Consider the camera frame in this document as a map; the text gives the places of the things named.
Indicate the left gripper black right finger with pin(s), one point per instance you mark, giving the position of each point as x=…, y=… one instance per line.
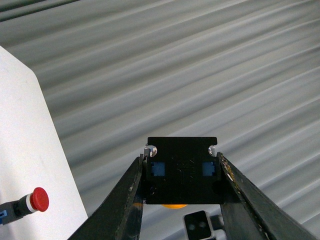
x=248, y=214

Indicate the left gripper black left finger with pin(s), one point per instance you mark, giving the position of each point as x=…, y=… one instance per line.
x=119, y=217

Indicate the yellow push button switch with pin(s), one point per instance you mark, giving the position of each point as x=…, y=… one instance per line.
x=183, y=172

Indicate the grey curtain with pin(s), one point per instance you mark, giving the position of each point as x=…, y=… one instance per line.
x=115, y=72

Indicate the black white camera box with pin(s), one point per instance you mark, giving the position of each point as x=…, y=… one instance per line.
x=202, y=226

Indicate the red push button switch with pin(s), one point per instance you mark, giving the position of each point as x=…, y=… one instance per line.
x=36, y=201

